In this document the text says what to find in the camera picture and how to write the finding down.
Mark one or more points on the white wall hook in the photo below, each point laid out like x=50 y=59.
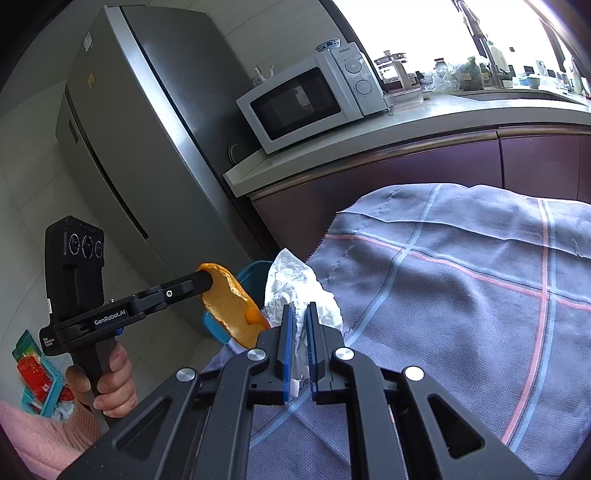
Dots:
x=264 y=74

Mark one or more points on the kitchen window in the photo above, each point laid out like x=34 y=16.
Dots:
x=415 y=27

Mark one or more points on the person's left hand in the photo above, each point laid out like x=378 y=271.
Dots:
x=117 y=387

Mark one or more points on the white microwave oven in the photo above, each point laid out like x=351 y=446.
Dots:
x=304 y=101

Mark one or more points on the purple checked tablecloth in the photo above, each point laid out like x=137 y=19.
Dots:
x=438 y=323

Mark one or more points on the grey refrigerator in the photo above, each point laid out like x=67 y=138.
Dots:
x=138 y=161

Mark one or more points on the teal plastic bin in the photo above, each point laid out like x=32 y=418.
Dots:
x=251 y=275

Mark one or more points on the blue patterned bowl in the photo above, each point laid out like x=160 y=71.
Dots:
x=328 y=45

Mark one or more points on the orange peel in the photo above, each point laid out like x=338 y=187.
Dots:
x=231 y=304

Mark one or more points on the teal floor basket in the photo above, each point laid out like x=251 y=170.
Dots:
x=51 y=392

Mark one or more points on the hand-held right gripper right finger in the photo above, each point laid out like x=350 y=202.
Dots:
x=311 y=346

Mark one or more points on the person's left forearm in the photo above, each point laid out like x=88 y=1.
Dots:
x=41 y=438

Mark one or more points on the glass baking dish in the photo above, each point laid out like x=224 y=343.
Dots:
x=404 y=99

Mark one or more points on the round grey wall plug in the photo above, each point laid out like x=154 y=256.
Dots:
x=233 y=153

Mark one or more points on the white tissue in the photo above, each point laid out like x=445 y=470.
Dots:
x=295 y=286

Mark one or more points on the kitchen counter with purple cabinets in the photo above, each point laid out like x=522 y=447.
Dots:
x=415 y=161

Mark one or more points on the clear plastic bag of greens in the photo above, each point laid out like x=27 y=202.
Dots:
x=461 y=76

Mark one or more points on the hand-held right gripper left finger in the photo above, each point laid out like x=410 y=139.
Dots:
x=288 y=341

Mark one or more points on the red plastic packet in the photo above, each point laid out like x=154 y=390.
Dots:
x=34 y=371

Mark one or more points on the steel kitchen faucet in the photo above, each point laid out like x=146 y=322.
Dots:
x=485 y=41

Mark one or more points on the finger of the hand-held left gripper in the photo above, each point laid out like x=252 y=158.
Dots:
x=180 y=288

